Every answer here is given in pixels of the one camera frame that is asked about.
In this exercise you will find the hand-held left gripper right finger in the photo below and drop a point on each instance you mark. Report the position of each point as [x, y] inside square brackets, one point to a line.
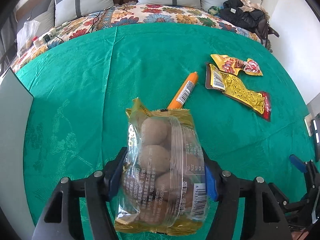
[211, 185]

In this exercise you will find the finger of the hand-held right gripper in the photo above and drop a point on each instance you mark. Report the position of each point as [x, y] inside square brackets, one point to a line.
[282, 195]
[296, 162]

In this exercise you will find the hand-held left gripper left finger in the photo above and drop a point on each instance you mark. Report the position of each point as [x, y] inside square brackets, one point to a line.
[115, 182]

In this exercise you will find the gold bag of brown eggs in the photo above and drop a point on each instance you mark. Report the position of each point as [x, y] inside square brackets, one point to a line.
[160, 167]

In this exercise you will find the white rectangular box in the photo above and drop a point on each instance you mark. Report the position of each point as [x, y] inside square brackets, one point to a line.
[12, 142]

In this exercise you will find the yellow snack packet red end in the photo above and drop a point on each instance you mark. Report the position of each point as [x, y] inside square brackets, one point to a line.
[242, 92]

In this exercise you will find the orange sausage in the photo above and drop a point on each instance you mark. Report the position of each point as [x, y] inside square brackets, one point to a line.
[185, 91]

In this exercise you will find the yellow snack packet figure print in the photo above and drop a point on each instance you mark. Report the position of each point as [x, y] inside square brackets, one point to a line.
[232, 63]

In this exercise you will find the brown handbag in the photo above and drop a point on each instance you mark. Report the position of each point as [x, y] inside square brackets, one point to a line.
[262, 27]

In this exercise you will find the black jacket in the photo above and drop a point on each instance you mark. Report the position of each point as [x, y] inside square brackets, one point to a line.
[240, 15]

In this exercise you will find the white power strip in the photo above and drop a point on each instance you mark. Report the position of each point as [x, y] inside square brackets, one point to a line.
[47, 37]

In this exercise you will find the white jar with red lid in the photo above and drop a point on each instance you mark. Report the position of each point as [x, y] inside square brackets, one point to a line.
[36, 42]

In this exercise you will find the dark wooden chair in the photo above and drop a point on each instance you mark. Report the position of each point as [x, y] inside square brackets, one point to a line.
[3, 62]

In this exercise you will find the beige scarf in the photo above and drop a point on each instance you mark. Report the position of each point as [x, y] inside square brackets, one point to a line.
[250, 3]

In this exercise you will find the clear plastic bag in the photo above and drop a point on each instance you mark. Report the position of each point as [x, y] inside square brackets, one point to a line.
[26, 35]

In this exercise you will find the green patterned cloth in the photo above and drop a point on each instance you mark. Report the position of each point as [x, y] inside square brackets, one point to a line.
[215, 10]

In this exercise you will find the floral bed blanket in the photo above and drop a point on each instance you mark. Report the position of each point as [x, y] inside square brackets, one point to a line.
[162, 13]

